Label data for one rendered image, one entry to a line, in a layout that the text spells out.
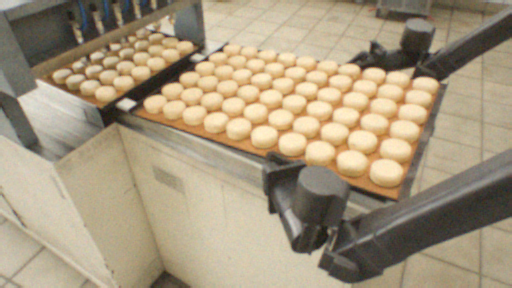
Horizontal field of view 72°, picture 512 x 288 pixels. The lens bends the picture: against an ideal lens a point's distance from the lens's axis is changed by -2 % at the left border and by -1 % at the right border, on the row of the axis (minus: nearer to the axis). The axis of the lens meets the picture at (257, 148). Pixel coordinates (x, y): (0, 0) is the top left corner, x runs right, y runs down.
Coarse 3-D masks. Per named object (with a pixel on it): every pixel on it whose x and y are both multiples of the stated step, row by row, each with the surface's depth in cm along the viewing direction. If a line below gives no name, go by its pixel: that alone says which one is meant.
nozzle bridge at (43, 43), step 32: (0, 0) 66; (32, 0) 66; (64, 0) 71; (96, 0) 86; (128, 0) 94; (160, 0) 103; (192, 0) 108; (0, 32) 63; (32, 32) 76; (64, 32) 82; (96, 32) 86; (128, 32) 91; (192, 32) 128; (0, 64) 65; (32, 64) 74; (64, 64) 79; (0, 96) 76; (0, 128) 86; (32, 128) 85
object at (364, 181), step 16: (272, 80) 87; (304, 80) 86; (352, 80) 84; (384, 80) 83; (432, 96) 76; (144, 112) 80; (208, 112) 78; (304, 112) 75; (368, 112) 73; (192, 128) 73; (320, 128) 70; (352, 128) 69; (240, 144) 68; (416, 144) 64; (304, 160) 63; (336, 160) 63; (368, 160) 62; (368, 176) 59; (384, 192) 56
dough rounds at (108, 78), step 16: (112, 48) 108; (128, 48) 112; (144, 48) 109; (160, 48) 108; (176, 48) 112; (192, 48) 110; (80, 64) 100; (96, 64) 104; (112, 64) 101; (128, 64) 100; (144, 64) 103; (160, 64) 101; (48, 80) 98; (64, 80) 96; (80, 80) 94; (96, 80) 98; (112, 80) 95; (128, 80) 94; (144, 80) 98; (80, 96) 92; (96, 96) 89; (112, 96) 90
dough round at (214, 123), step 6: (210, 114) 73; (216, 114) 73; (222, 114) 73; (204, 120) 72; (210, 120) 72; (216, 120) 72; (222, 120) 71; (210, 126) 71; (216, 126) 70; (222, 126) 71; (210, 132) 71; (216, 132) 71
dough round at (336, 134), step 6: (324, 126) 67; (330, 126) 67; (336, 126) 67; (342, 126) 67; (324, 132) 66; (330, 132) 66; (336, 132) 66; (342, 132) 65; (348, 132) 66; (324, 138) 66; (330, 138) 65; (336, 138) 64; (342, 138) 65; (330, 144) 66; (336, 144) 65
